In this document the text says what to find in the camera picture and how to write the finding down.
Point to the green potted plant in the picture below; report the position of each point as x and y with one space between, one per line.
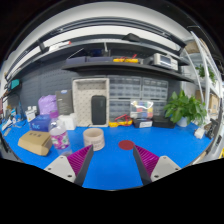
181 106

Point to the dark grey product box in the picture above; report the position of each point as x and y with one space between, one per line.
64 102

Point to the black labelled box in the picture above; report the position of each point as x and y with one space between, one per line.
142 123

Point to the blue tissue box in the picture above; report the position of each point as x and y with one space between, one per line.
40 123

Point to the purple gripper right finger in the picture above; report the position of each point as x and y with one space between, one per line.
152 167

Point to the purple plastic bag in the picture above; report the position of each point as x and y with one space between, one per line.
47 104

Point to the brown cardboard box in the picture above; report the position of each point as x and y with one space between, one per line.
36 142

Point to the yellow tool on shelf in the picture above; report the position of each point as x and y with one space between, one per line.
126 60

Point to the beige ceramic cup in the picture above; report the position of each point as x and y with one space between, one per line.
94 137

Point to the white small box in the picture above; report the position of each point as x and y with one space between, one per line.
69 121

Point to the black speaker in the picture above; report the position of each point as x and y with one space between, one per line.
98 109

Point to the clear plastic water bottle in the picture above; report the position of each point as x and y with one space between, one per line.
58 132

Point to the grey drawer organizer cabinet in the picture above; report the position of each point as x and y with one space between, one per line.
125 89

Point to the grey device on shelf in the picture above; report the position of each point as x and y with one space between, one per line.
165 61

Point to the red round coaster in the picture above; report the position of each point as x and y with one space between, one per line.
126 145

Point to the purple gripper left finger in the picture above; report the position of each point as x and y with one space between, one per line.
74 167

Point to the black flat box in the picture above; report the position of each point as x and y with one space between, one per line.
162 122

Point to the yellow red hand tool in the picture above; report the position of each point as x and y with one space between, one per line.
122 120

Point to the blue table mat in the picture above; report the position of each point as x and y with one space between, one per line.
113 168

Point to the black wall shelf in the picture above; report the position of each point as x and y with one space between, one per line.
132 67

